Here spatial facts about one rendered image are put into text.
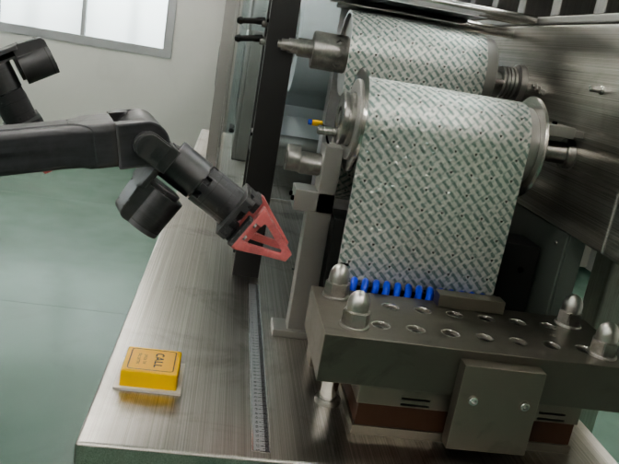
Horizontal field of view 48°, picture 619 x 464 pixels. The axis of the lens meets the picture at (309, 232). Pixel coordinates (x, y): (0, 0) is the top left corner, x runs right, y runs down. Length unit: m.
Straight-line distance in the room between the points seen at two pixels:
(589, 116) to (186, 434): 0.70
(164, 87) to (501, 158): 5.67
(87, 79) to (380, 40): 5.57
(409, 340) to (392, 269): 0.19
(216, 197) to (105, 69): 5.71
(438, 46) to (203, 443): 0.74
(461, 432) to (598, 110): 0.49
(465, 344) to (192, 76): 5.79
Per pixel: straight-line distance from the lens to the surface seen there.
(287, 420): 0.88
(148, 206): 0.92
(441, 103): 0.98
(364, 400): 0.86
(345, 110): 0.97
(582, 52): 1.15
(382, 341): 0.82
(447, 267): 1.02
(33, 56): 1.34
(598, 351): 0.94
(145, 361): 0.92
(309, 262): 1.06
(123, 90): 6.59
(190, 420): 0.85
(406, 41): 1.20
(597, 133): 1.05
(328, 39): 1.22
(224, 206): 0.92
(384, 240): 0.98
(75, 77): 6.66
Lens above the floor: 1.34
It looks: 15 degrees down
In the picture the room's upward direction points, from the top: 10 degrees clockwise
